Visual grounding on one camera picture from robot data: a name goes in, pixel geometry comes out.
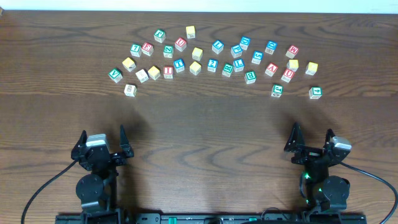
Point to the blue 5 block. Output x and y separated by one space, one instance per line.
257 57

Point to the green 4 block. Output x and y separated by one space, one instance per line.
315 92

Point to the green 7 block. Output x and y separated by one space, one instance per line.
135 50

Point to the blue T block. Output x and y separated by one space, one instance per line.
179 65

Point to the red u block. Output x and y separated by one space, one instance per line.
287 75
180 44

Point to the green B block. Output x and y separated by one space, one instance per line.
250 77

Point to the green R block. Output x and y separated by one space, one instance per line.
227 70

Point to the yellow G block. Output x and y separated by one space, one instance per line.
311 68

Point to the green Z block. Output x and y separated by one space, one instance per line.
168 51

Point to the blue L block lower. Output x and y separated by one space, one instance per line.
238 65

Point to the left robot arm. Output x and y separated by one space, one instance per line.
97 191

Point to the red A block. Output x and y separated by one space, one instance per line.
271 69

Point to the red U block left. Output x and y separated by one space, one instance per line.
180 44

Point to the yellow K block right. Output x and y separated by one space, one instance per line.
293 65

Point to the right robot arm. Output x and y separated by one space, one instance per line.
323 192

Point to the pineapple picture block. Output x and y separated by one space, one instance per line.
130 90

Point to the blue 2 block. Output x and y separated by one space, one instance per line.
212 65

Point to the yellow S block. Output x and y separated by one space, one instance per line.
195 68

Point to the green j block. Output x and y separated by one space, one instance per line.
159 35
277 91

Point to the blue D block left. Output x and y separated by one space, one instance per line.
244 42

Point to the green J block top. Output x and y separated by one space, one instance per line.
159 35

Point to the red E block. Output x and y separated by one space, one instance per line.
147 49

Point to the plain I engraved block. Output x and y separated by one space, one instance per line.
142 75

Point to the yellow K block left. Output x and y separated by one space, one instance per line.
129 64

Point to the red U block right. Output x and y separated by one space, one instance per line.
287 75

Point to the blue d block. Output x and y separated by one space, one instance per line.
270 47
244 42

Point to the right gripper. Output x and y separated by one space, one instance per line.
308 153

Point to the blue D block right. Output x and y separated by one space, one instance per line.
270 47

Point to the blue P block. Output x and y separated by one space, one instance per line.
236 51

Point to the green V block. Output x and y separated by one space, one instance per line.
116 75

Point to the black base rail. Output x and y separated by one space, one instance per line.
155 218

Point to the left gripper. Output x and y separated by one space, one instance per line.
126 149

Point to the green J block right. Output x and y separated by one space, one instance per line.
277 91

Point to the yellow C block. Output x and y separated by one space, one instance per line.
197 54

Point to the yellow k block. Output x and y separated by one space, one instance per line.
129 64
293 65

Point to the red M block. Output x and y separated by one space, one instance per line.
292 51

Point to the red I block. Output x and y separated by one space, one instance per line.
168 72

